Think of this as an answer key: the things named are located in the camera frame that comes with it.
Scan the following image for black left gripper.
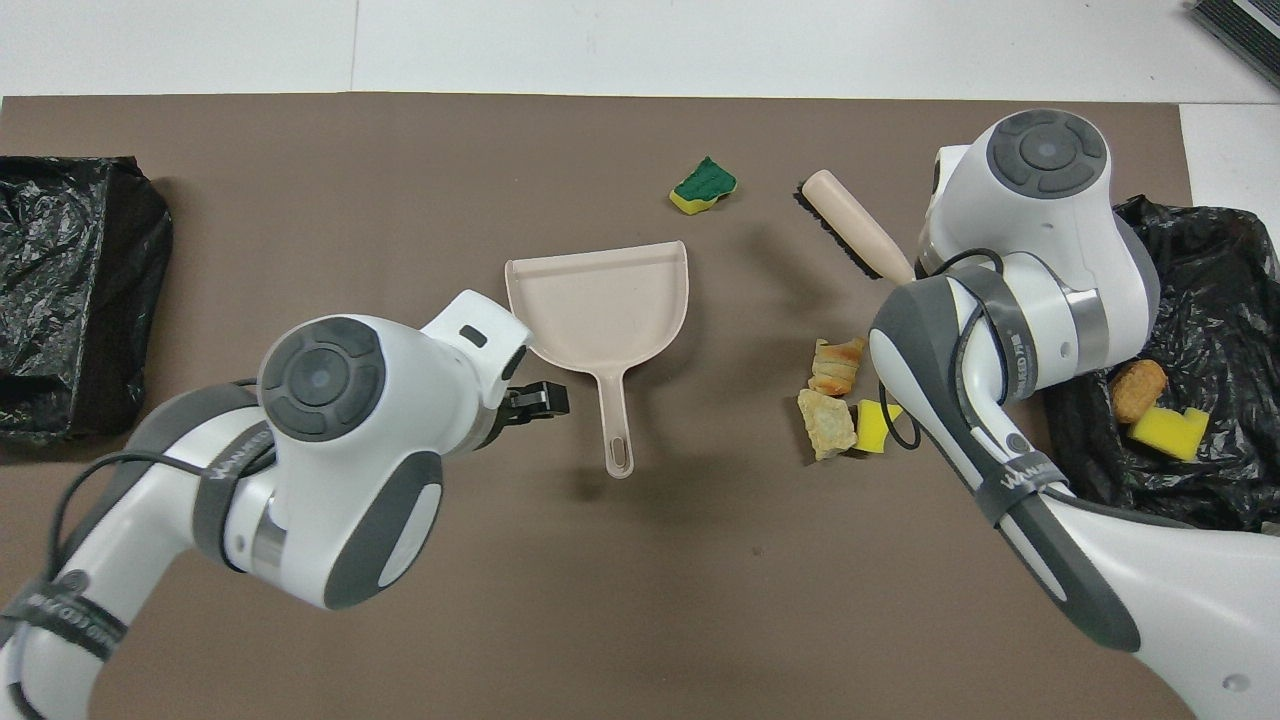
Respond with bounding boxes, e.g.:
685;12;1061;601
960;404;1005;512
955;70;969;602
495;380;572;429

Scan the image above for beige plastic dustpan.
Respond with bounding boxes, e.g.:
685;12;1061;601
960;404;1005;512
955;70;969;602
504;240;690;480

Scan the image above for green and yellow sponge piece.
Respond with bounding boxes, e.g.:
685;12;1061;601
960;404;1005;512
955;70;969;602
669;155;738;216

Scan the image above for pale crusty bread chunk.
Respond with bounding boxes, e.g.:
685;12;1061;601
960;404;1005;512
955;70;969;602
797;389;860;462

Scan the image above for long orange croissant piece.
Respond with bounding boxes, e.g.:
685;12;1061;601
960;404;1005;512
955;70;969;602
808;337;868;398

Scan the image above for curved yellow sponge piece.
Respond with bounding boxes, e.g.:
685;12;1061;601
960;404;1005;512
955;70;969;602
856;399;905;454

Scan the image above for beige hand brush black bristles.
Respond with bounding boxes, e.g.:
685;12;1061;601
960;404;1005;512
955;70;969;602
794;169;917;287

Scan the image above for oval brown bread roll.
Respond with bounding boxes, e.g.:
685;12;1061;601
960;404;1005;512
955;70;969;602
1110;359;1169;425

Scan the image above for notched yellow sponge piece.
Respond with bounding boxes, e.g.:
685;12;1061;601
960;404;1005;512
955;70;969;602
1127;405;1212;463

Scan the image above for bin lined with black bag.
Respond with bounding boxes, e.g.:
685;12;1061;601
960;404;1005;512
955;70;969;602
0;155;174;448
1043;195;1280;533

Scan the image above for brown paper table mat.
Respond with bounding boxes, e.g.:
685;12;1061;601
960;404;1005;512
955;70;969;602
0;93;1256;720

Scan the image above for dark grey ribbed device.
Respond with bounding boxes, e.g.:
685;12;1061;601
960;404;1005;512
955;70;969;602
1188;0;1280;93

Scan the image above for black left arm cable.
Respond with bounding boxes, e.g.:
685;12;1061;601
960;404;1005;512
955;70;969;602
0;378;283;720

